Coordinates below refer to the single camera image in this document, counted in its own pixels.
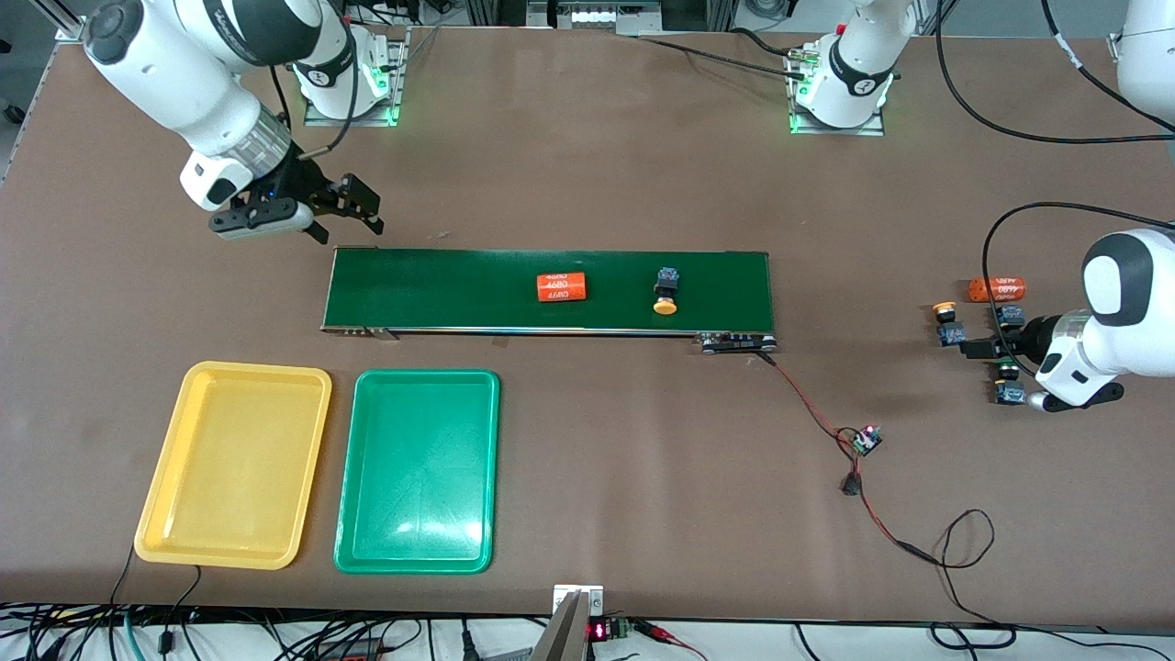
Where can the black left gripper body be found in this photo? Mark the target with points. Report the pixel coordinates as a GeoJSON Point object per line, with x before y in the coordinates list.
{"type": "Point", "coordinates": [1035, 340]}

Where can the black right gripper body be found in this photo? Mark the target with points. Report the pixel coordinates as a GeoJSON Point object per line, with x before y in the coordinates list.
{"type": "Point", "coordinates": [304, 183]}

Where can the yellow mushroom push button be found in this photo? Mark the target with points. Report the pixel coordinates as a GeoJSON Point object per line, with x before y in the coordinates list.
{"type": "Point", "coordinates": [950, 332]}
{"type": "Point", "coordinates": [667, 278]}

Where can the orange 4680 cylinder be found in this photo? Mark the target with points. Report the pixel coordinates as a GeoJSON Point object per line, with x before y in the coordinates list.
{"type": "Point", "coordinates": [561, 287]}
{"type": "Point", "coordinates": [999, 290]}

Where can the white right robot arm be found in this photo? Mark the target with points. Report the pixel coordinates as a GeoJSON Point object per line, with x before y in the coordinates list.
{"type": "Point", "coordinates": [184, 83]}

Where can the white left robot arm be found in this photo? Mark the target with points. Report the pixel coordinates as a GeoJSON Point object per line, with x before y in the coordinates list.
{"type": "Point", "coordinates": [1124, 294]}

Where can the green mushroom push button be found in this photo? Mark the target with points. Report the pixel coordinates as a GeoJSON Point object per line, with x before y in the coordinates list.
{"type": "Point", "coordinates": [1008, 395]}
{"type": "Point", "coordinates": [1010, 315]}

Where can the green conveyor belt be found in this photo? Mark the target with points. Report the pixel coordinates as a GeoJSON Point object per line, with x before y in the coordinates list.
{"type": "Point", "coordinates": [441, 294]}

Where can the small controller circuit board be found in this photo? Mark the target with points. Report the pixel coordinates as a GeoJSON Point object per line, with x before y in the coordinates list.
{"type": "Point", "coordinates": [866, 441]}

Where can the yellow plastic tray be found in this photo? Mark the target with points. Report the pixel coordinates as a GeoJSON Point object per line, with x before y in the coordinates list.
{"type": "Point", "coordinates": [234, 459]}

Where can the green plastic tray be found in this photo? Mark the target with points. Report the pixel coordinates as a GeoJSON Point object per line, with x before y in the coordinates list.
{"type": "Point", "coordinates": [418, 459]}

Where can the aluminium corner profile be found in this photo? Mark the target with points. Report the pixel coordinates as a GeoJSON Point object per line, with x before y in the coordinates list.
{"type": "Point", "coordinates": [64, 23]}
{"type": "Point", "coordinates": [1115, 46]}

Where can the red clip lead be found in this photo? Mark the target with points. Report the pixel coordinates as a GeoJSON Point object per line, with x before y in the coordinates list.
{"type": "Point", "coordinates": [661, 632]}

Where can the grey metal bar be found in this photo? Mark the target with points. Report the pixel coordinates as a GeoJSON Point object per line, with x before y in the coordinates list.
{"type": "Point", "coordinates": [560, 638]}

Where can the red LED display module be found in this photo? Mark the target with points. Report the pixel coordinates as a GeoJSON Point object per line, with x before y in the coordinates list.
{"type": "Point", "coordinates": [598, 631]}

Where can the black inline switch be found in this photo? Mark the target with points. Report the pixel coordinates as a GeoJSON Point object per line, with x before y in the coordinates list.
{"type": "Point", "coordinates": [852, 484]}

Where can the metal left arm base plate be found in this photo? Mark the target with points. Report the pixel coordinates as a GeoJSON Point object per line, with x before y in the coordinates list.
{"type": "Point", "coordinates": [831, 131]}

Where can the white device on frame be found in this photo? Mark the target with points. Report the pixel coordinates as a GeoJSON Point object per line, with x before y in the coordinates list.
{"type": "Point", "coordinates": [597, 14]}

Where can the small aluminium bracket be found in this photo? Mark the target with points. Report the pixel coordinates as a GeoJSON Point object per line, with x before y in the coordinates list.
{"type": "Point", "coordinates": [592, 601]}

